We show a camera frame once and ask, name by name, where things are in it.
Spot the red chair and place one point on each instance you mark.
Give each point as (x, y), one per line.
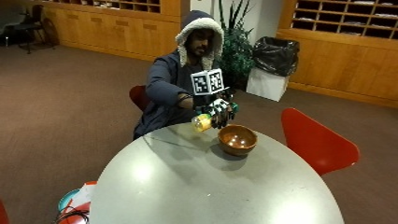
(139, 97)
(319, 143)

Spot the white marker cube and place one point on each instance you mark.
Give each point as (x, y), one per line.
(207, 81)

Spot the white paper sheet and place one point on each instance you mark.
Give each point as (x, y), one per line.
(86, 194)

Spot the white waste bin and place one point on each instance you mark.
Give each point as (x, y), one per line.
(267, 84)

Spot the green potted plant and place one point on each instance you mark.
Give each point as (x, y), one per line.
(238, 53)

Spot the teal round container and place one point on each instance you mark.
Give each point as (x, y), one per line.
(66, 199)

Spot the yellow plastic bottle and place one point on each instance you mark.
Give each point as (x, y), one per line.
(202, 122)

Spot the brown wooden bowl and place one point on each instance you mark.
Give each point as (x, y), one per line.
(238, 140)

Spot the black bin bag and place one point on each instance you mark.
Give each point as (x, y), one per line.
(276, 54)

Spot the long wooden cabinet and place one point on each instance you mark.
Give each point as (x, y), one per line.
(113, 28)

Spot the wooden cabinet with pigeonholes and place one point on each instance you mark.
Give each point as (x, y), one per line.
(344, 53)

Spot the black chair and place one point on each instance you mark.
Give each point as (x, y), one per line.
(31, 26)

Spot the the person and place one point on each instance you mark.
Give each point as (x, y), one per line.
(183, 71)

